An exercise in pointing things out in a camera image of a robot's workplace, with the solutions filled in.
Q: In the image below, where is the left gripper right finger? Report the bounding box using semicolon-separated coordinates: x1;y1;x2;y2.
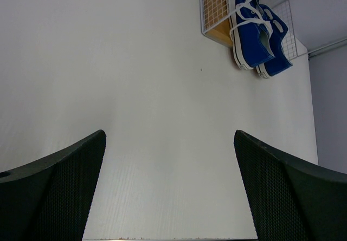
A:
234;130;346;240

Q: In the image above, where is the white wire shoe shelf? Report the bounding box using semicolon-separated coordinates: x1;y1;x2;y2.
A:
200;0;346;60

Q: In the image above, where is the blue canvas sneaker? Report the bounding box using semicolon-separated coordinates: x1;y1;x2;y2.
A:
229;0;274;70
256;3;292;79

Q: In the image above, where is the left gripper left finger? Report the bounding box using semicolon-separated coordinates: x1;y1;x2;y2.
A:
1;130;106;240

